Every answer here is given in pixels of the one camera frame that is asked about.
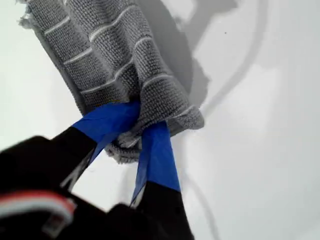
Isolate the grey striped towel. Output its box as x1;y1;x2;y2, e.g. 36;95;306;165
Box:
17;0;205;165

